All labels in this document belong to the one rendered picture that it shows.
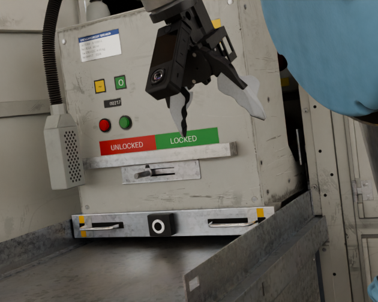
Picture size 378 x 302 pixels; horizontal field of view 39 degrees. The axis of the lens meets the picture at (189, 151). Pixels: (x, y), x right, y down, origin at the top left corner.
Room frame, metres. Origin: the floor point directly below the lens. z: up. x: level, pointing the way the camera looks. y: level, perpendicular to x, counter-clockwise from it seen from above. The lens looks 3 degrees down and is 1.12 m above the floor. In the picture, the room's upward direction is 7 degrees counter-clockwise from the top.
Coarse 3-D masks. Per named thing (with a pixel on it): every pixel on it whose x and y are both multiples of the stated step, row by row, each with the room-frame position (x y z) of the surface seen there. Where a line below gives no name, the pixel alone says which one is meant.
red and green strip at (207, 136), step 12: (192, 132) 1.18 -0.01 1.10; (204, 132) 1.16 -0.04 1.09; (216, 132) 1.15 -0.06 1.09; (108, 144) 1.28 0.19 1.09; (120, 144) 1.27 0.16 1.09; (132, 144) 1.25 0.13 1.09; (144, 144) 1.24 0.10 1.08; (156, 144) 1.22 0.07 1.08; (168, 144) 1.21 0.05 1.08; (180, 144) 1.19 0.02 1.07; (192, 144) 1.18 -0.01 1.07
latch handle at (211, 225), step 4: (256, 220) 1.10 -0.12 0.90; (208, 224) 1.12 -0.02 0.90; (212, 224) 1.11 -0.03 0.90; (216, 224) 1.11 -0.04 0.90; (220, 224) 1.10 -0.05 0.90; (224, 224) 1.10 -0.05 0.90; (228, 224) 1.09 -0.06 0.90; (232, 224) 1.09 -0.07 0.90; (236, 224) 1.09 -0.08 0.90; (240, 224) 1.08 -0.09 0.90; (244, 224) 1.08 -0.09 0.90; (248, 224) 1.08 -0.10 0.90; (252, 224) 1.08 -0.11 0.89
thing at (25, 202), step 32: (0, 0) 1.43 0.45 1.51; (32, 0) 1.49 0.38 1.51; (64, 0) 1.58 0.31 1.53; (0, 32) 1.45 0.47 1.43; (32, 32) 1.51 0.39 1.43; (0, 64) 1.44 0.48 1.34; (32, 64) 1.50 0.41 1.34; (0, 96) 1.43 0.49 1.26; (32, 96) 1.49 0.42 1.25; (64, 96) 1.55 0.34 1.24; (0, 128) 1.42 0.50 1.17; (32, 128) 1.48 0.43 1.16; (0, 160) 1.41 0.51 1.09; (32, 160) 1.47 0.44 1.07; (0, 192) 1.41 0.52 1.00; (32, 192) 1.46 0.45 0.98; (64, 192) 1.53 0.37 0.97; (0, 224) 1.40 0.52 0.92; (32, 224) 1.46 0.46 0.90
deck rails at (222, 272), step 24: (288, 216) 1.14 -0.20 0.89; (312, 216) 1.30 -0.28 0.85; (24, 240) 1.19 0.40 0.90; (48, 240) 1.26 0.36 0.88; (72, 240) 1.33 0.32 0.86; (240, 240) 0.89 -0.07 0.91; (264, 240) 0.99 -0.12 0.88; (0, 264) 1.12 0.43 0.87; (24, 264) 1.18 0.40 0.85; (216, 264) 0.80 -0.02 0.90; (240, 264) 0.88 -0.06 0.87; (216, 288) 0.79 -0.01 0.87
